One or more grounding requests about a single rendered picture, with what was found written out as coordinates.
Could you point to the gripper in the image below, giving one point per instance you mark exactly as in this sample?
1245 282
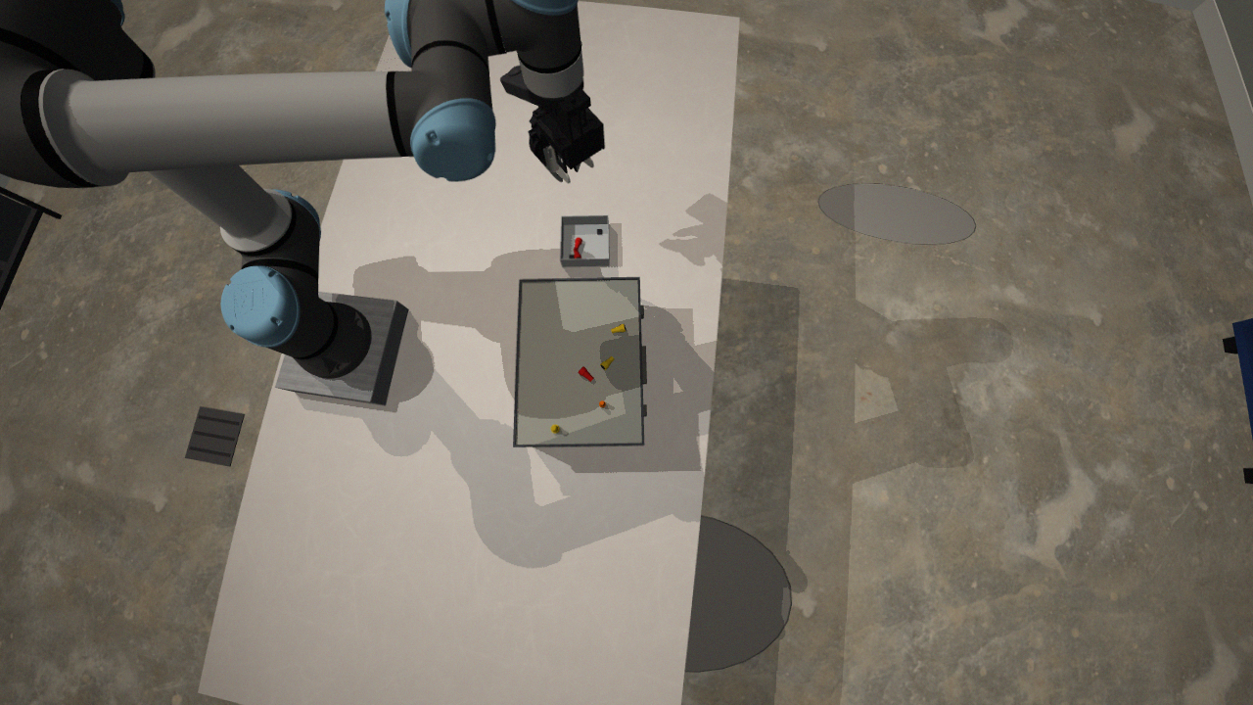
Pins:
555 124

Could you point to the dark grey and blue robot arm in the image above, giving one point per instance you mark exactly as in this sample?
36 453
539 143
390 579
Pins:
441 113

